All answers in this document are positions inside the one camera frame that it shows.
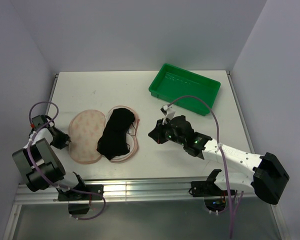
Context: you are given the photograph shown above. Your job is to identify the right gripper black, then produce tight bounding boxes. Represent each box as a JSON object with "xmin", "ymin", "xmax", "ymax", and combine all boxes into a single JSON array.
[{"xmin": 148, "ymin": 117, "xmax": 186, "ymax": 146}]

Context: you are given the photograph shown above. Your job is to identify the peach floral mesh laundry bag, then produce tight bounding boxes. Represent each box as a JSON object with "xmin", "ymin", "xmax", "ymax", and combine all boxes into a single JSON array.
[{"xmin": 68, "ymin": 105, "xmax": 140, "ymax": 165}]

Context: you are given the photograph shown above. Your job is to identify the black bra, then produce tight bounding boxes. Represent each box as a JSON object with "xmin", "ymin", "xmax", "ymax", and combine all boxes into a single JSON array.
[{"xmin": 96, "ymin": 107, "xmax": 136, "ymax": 161}]

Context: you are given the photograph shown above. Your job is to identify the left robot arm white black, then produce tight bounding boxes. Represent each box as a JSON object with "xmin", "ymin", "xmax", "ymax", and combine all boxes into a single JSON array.
[{"xmin": 12, "ymin": 115, "xmax": 88, "ymax": 201}]

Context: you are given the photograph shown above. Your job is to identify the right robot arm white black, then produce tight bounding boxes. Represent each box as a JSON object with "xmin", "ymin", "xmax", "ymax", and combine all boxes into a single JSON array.
[{"xmin": 148, "ymin": 115, "xmax": 290, "ymax": 205}]

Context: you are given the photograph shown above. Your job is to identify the green plastic tray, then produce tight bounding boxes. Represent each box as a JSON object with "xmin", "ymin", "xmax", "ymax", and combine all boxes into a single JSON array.
[{"xmin": 148, "ymin": 63, "xmax": 221, "ymax": 116}]

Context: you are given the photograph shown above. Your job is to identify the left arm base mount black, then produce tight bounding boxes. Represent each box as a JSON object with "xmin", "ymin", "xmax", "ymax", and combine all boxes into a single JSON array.
[{"xmin": 56, "ymin": 187, "xmax": 106, "ymax": 221}]

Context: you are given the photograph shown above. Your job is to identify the aluminium frame rail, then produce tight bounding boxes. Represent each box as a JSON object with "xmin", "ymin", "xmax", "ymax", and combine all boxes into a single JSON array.
[{"xmin": 12, "ymin": 176, "xmax": 277, "ymax": 206}]

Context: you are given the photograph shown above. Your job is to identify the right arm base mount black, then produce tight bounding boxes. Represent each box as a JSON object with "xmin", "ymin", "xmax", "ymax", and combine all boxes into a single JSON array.
[{"xmin": 188, "ymin": 169, "xmax": 228, "ymax": 213}]

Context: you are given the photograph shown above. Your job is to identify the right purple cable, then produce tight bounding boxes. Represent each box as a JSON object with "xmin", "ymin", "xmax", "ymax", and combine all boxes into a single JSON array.
[{"xmin": 166, "ymin": 95, "xmax": 245, "ymax": 240}]

